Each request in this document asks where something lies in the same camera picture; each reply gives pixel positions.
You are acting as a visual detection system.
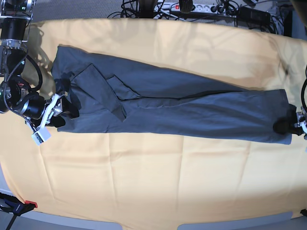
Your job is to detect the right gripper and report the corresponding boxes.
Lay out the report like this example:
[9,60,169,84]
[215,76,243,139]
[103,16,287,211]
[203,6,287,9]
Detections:
[16,93,80,128]

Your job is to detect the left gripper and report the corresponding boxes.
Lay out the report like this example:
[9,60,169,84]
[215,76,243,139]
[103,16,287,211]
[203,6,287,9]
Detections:
[273,111,307,134]

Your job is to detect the blue-grey T-shirt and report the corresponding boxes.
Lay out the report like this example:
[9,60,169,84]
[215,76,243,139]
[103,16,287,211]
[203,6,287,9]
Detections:
[51,46,292,145]

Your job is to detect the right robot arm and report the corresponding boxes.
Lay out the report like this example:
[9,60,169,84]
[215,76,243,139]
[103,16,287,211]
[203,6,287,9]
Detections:
[0,0,79,131]

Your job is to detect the yellow table cloth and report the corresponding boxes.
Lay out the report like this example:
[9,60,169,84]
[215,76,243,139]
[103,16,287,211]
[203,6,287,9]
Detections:
[0,19,307,230]

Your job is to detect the blue red table clamp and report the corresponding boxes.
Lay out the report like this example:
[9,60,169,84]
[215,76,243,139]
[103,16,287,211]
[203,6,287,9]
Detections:
[0,193,38,230]

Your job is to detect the black power adapter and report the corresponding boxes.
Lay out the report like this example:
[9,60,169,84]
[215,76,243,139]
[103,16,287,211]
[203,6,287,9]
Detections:
[237,7,271,23]

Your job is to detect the white power strip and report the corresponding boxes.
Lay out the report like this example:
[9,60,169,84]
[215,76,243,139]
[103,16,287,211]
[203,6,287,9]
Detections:
[154,1,237,18]

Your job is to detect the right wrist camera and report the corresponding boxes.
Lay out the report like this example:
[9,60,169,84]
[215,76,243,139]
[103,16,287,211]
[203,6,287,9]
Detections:
[31,119,51,141]

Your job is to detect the tangled black cables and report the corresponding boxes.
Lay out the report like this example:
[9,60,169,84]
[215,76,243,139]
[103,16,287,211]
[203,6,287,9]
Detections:
[106,0,183,20]

